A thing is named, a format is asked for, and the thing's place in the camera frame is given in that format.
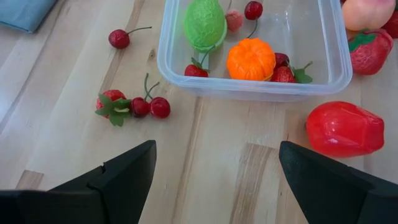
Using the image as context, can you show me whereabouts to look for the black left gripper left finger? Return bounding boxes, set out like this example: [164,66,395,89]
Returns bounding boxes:
[51,139,157,224]

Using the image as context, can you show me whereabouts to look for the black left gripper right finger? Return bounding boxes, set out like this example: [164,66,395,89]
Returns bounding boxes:
[279,141,374,224]

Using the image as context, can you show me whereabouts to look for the glossy red plastic fruit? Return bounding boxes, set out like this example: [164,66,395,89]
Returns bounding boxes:
[305,100,386,159]

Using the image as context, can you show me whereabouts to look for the small strawberry with leaves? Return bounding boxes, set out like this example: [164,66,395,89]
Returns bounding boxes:
[183,45,216,78]
[269,60,314,85]
[94,89,132,128]

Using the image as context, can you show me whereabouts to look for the clear plastic tupperware container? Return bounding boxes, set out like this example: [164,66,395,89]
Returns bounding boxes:
[157,0,354,103]

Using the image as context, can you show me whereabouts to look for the dark red wrinkled cherry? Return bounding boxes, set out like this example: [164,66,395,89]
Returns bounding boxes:
[273,52,295,69]

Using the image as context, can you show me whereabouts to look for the orange peeled tangerine toy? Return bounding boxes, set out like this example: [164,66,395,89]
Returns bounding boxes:
[226,37,277,82]

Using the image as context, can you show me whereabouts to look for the green textured plastic lime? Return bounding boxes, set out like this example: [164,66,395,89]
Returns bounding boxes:
[183,0,228,54]

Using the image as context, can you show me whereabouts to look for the pale orange plastic peach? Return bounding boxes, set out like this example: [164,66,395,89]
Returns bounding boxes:
[341,0,398,32]

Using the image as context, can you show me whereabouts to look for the frosted pink cherry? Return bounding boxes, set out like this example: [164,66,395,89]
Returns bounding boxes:
[224,0,245,33]

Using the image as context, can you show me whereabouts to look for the blue folded cloth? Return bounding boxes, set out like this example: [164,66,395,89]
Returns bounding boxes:
[0,0,59,34]

